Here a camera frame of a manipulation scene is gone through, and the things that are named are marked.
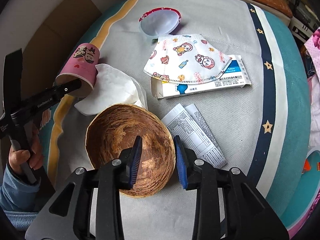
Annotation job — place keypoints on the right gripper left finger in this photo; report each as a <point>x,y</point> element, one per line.
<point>130,160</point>

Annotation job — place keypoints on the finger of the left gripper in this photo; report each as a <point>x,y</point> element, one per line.
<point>12,73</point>
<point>47,98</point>

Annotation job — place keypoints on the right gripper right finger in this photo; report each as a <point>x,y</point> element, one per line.
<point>188,174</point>

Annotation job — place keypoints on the pink paper cup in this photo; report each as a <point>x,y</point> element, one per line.
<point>81,65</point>

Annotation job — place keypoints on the blue sleeve left forearm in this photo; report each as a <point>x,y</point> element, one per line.
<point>21,201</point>

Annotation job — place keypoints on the teal round trash bin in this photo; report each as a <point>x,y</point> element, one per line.
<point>305,195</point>

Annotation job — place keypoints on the person's left hand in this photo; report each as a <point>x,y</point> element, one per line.
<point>16,158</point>

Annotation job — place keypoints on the brown cardboard sheet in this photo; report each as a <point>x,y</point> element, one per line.
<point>50,47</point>

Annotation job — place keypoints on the folded paper leaflet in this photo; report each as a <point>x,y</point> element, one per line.
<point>188,123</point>

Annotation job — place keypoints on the white tissue paper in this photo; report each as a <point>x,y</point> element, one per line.
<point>112,87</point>

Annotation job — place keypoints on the white blue medicine box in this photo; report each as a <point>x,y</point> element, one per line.
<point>235,76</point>

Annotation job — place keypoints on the cartoon print face mask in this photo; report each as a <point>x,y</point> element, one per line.
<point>186,59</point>

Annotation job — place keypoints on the clear plastic lid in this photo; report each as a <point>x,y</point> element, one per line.
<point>159,22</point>

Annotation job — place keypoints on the pink floral bed sheet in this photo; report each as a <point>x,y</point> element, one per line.
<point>310,229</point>

